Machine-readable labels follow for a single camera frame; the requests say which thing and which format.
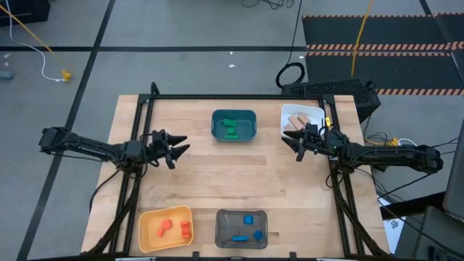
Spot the teal plastic bin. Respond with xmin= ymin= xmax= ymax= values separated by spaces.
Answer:
xmin=211 ymin=109 xmax=257 ymax=143

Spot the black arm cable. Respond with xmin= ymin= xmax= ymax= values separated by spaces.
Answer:
xmin=88 ymin=169 xmax=123 ymax=215

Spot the white floor cable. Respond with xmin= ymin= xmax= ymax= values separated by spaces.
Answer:
xmin=5 ymin=0 xmax=65 ymax=83

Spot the grey monitor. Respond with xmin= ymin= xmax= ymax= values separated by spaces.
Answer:
xmin=442 ymin=119 xmax=464 ymax=222

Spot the white paper sheet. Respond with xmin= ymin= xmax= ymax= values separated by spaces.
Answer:
xmin=376 ymin=195 xmax=405 ymax=254

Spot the black box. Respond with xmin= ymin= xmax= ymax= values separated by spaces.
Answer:
xmin=0 ymin=0 xmax=51 ymax=27

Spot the yellow plastic bin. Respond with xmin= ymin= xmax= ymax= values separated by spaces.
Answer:
xmin=137 ymin=205 xmax=194 ymax=254

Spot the black looped floor cable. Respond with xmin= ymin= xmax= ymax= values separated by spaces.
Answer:
xmin=275 ymin=0 xmax=307 ymax=90

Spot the black metal table frame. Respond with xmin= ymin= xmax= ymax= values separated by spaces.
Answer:
xmin=85 ymin=81 xmax=389 ymax=260

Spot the grey see-through plastic bin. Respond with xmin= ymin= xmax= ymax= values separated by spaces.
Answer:
xmin=214 ymin=209 xmax=269 ymax=250

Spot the yellow floor cable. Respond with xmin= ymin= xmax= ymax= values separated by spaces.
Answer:
xmin=0 ymin=4 xmax=68 ymax=73
xmin=349 ymin=0 xmax=375 ymax=78

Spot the dark grey cabinet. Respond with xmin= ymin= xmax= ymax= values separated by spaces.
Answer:
xmin=394 ymin=206 xmax=464 ymax=261

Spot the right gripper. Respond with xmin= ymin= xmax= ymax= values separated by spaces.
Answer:
xmin=281 ymin=123 xmax=329 ymax=163

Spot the white plastic bin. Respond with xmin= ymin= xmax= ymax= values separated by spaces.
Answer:
xmin=279 ymin=104 xmax=326 ymax=141

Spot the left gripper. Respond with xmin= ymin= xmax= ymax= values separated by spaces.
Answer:
xmin=146 ymin=128 xmax=191 ymax=170

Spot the long natural wood block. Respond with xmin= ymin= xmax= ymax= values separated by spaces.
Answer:
xmin=288 ymin=115 xmax=305 ymax=131

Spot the black cable bundle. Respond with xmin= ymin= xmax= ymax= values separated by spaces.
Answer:
xmin=241 ymin=0 xmax=295 ymax=11

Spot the black hazard-striped floor mat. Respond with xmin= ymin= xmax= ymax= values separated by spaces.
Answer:
xmin=302 ymin=13 xmax=464 ymax=97

